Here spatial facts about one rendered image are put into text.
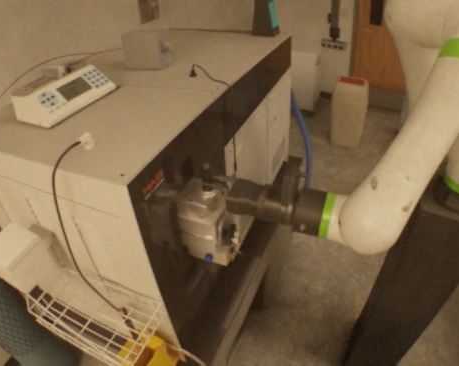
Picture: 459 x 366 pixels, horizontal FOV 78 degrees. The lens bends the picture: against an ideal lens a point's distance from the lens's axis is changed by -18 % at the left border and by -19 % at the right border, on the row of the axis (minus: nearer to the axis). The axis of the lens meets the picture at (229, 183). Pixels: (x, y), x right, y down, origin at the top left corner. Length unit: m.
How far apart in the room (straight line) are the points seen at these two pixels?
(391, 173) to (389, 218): 0.07
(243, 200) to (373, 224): 0.29
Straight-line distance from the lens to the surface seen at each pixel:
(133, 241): 0.66
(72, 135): 0.77
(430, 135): 0.55
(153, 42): 1.06
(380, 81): 4.55
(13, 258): 0.83
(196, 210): 0.73
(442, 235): 1.09
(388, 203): 0.51
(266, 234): 1.42
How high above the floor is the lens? 1.75
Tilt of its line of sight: 37 degrees down
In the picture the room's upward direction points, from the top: 3 degrees counter-clockwise
